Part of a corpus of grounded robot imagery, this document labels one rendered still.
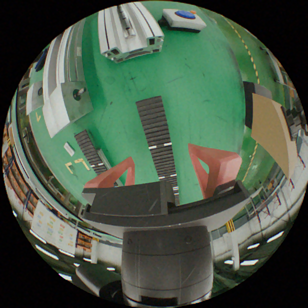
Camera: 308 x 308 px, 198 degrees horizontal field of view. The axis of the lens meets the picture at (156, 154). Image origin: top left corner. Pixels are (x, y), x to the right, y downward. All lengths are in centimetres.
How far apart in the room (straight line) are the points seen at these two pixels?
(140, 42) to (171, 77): 11
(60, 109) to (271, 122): 50
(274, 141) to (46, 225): 334
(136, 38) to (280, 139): 41
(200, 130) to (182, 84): 13
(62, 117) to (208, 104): 31
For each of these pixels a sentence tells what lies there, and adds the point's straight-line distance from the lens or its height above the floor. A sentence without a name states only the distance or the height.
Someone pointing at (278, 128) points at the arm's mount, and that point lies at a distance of 35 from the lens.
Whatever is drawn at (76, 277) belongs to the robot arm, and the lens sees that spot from 15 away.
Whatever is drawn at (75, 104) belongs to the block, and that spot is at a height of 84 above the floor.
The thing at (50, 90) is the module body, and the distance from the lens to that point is 30.
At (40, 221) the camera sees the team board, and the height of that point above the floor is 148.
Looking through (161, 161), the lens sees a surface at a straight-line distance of 26.
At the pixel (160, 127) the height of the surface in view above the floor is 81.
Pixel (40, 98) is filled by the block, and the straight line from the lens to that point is 43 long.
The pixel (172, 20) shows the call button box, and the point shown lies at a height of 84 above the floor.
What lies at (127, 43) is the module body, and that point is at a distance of 23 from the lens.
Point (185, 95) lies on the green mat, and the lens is 24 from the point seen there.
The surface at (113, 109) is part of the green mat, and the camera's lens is 25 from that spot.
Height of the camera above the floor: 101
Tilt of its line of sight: 55 degrees down
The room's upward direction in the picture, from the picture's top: 178 degrees clockwise
